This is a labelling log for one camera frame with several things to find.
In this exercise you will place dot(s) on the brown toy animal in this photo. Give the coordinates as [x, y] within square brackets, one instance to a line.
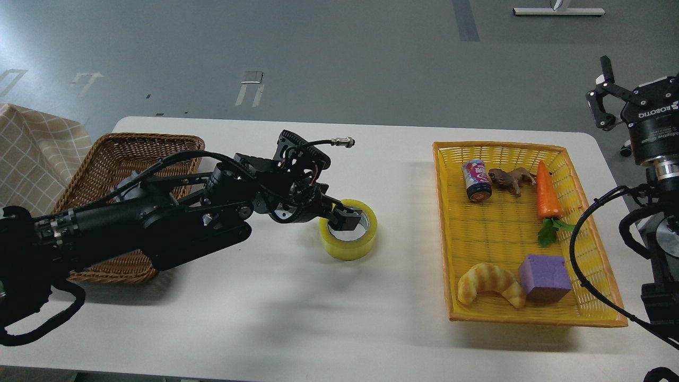
[512, 180]

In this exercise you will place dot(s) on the small drink can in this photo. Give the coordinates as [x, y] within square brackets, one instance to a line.
[477, 183]

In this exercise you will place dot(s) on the office chair leg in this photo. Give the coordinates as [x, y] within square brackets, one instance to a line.
[625, 150]

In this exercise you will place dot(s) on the beige checkered cloth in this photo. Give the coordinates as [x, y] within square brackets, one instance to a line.
[40, 154]

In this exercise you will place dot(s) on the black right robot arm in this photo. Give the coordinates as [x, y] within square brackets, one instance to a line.
[651, 232]

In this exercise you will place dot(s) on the yellow tape roll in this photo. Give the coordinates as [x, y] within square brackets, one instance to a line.
[354, 244]

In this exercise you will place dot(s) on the orange toy carrot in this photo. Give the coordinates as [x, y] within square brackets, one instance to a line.
[549, 209]

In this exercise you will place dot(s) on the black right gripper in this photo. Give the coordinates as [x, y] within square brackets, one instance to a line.
[652, 125]

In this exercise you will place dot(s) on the brown wicker basket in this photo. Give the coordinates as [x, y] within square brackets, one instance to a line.
[111, 159]

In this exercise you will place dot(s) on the white stand base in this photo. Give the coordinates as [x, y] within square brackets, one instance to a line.
[559, 8]

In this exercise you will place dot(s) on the purple foam block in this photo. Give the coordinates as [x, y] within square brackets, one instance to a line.
[544, 278]

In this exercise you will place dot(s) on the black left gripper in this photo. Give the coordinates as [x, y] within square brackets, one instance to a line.
[313, 203]

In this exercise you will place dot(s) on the toy croissant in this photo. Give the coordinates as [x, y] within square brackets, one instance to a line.
[487, 277]

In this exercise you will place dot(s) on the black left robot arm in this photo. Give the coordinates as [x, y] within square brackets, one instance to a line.
[183, 207]

